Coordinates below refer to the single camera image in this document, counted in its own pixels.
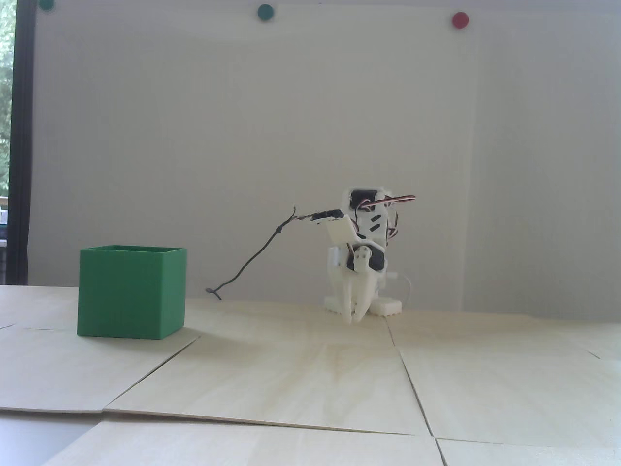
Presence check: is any white power cable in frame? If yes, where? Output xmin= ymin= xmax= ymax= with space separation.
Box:
xmin=395 ymin=274 xmax=413 ymax=309

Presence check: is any black window frame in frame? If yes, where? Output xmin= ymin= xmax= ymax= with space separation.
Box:
xmin=6 ymin=0 xmax=37 ymax=286

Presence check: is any red white black servo cable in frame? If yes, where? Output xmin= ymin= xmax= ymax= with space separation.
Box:
xmin=357 ymin=194 xmax=418 ymax=243

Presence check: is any wrist camera on white mount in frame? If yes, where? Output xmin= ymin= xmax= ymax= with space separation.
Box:
xmin=298 ymin=208 xmax=357 ymax=243

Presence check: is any thin black camera cable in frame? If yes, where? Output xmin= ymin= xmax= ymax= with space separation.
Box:
xmin=205 ymin=205 xmax=311 ymax=300

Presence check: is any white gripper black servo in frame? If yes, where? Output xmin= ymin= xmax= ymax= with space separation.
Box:
xmin=327 ymin=244 xmax=389 ymax=322

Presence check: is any green open box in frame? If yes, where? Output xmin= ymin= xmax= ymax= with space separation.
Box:
xmin=77 ymin=245 xmax=188 ymax=340

